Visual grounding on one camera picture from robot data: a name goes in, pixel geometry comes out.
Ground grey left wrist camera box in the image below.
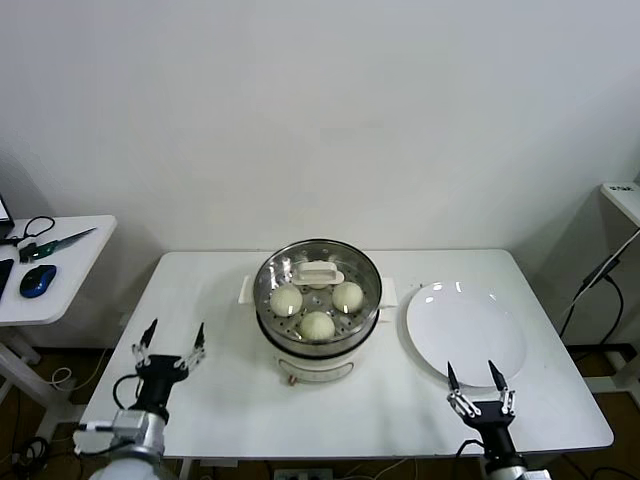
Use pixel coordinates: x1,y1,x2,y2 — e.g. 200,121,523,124
73,409,151,455

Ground black laptop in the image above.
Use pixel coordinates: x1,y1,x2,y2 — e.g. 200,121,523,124
0,195,16,242

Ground white oval plate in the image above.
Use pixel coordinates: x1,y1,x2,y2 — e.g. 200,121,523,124
405,281,529,389

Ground black power cable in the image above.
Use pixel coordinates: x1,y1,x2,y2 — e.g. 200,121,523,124
558,274,626,351

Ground coiled white cable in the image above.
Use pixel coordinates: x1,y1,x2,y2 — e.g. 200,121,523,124
48,344,112,391

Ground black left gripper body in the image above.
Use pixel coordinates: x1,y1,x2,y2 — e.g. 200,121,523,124
136,354,191,413

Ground black cable bundle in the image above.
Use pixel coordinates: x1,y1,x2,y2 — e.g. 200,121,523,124
0,434,51,480

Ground white desk foot frame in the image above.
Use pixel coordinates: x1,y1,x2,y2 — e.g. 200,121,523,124
582,344,640,399

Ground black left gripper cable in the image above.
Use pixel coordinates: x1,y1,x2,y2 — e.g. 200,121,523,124
112,373,145,413

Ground blue computer mouse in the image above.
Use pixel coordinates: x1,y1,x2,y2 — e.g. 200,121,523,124
18,264,58,300

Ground black adapter with white cable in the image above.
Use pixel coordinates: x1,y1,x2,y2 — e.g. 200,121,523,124
560,229,640,316

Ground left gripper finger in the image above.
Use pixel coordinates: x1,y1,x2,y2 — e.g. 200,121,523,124
180,321,207,374
131,318,159,369

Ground glass lid with cream handle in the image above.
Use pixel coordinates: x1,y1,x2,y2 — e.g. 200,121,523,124
253,239,384,346

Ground cream electric cooker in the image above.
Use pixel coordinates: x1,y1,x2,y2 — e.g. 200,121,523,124
257,299,396,389

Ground thin white cable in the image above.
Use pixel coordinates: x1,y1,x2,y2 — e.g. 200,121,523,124
344,457,420,480

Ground green bladed tool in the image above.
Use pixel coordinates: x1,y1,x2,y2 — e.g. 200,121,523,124
18,227,97,264

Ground white desk with label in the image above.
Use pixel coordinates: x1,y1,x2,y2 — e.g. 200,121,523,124
599,182,640,229

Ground looped black cable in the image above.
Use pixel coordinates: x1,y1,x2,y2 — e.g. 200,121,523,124
0,215,55,246

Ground black phone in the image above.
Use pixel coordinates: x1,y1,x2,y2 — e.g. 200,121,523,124
0,258,15,304

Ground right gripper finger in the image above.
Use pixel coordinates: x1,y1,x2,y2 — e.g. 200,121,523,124
445,360,481,419
488,359,516,418

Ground white desk with rounded corners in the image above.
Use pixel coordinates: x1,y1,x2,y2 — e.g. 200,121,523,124
0,214,118,441

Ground stainless steel steamer basket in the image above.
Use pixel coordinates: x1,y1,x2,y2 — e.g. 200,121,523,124
239,239,399,359

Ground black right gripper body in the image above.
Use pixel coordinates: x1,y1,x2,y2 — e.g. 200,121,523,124
461,400,524,467

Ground white power strip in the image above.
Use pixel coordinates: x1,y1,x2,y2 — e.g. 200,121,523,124
273,467,335,480

